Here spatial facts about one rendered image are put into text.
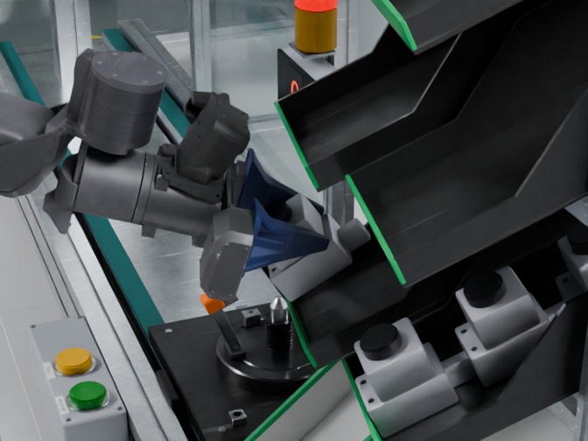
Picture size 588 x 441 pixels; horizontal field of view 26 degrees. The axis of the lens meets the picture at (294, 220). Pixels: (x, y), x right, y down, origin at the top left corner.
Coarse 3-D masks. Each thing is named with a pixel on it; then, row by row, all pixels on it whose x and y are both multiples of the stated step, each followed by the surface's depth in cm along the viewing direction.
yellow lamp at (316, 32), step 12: (300, 12) 145; (312, 12) 144; (324, 12) 144; (336, 12) 146; (300, 24) 146; (312, 24) 145; (324, 24) 145; (336, 24) 147; (300, 36) 146; (312, 36) 146; (324, 36) 146; (336, 36) 147; (300, 48) 147; (312, 48) 146; (324, 48) 146
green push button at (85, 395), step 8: (80, 384) 138; (88, 384) 138; (96, 384) 138; (72, 392) 137; (80, 392) 137; (88, 392) 137; (96, 392) 137; (104, 392) 137; (72, 400) 136; (80, 400) 136; (88, 400) 136; (96, 400) 136; (104, 400) 137; (80, 408) 136; (88, 408) 136
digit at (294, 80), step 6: (288, 66) 151; (288, 72) 151; (294, 72) 149; (288, 78) 152; (294, 78) 150; (300, 78) 148; (288, 84) 152; (294, 84) 150; (300, 84) 148; (288, 90) 152; (294, 90) 150
